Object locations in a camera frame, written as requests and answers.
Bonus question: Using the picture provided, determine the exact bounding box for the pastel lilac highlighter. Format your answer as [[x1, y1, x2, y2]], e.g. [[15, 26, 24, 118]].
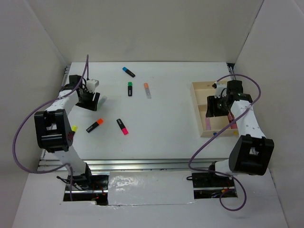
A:
[[205, 117, 211, 131]]

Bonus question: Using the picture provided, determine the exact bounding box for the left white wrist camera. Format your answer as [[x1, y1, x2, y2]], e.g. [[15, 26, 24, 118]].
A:
[[86, 79, 99, 93]]

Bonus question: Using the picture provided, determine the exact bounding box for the green cap black highlighter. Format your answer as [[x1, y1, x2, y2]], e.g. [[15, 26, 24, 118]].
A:
[[127, 82, 133, 97]]

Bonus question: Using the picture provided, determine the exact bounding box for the white front cover plate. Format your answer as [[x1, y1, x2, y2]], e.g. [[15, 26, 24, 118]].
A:
[[108, 171, 195, 206]]

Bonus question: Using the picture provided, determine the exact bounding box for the pastel orange cap highlighter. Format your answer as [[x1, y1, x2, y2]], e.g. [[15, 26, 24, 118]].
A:
[[143, 83, 151, 99]]

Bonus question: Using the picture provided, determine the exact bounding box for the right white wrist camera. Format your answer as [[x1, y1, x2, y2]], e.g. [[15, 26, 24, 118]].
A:
[[212, 81, 227, 98]]

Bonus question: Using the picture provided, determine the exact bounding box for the yellow cap black highlighter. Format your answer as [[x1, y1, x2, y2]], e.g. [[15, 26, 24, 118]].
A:
[[72, 125, 78, 133]]

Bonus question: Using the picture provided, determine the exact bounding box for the pink cap black highlighter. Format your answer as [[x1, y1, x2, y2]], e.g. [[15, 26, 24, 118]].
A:
[[116, 119, 129, 135]]

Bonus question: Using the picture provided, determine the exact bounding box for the wooden compartment tray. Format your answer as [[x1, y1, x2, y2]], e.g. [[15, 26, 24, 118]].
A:
[[190, 81, 234, 137]]

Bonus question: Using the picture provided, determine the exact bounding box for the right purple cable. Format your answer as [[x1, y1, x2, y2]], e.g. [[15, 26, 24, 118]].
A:
[[189, 74, 262, 211]]

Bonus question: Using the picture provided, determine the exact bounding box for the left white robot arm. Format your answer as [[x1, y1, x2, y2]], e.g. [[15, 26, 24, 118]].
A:
[[34, 75, 100, 190]]

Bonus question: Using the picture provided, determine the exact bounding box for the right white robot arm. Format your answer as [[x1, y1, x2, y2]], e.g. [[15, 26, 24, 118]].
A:
[[206, 80, 274, 186]]

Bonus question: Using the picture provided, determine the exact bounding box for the orange cap black highlighter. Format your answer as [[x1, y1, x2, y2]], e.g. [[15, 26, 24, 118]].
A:
[[86, 118, 104, 133]]

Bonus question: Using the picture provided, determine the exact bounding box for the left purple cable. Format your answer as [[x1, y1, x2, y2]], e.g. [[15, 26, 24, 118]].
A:
[[13, 54, 90, 201]]

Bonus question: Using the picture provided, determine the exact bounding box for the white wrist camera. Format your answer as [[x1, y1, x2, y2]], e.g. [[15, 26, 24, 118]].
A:
[[86, 79, 99, 93], [212, 81, 227, 98]]

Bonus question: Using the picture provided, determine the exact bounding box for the purple cable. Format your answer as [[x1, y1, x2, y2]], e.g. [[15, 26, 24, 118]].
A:
[[189, 74, 262, 211], [13, 54, 90, 201]]

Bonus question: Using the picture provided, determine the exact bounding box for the pastel green highlighter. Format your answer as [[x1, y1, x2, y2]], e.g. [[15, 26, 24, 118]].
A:
[[97, 95, 107, 109]]

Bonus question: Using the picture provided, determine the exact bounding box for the blue cap black highlighter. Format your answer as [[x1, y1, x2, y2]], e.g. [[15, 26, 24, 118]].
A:
[[122, 67, 135, 77]]

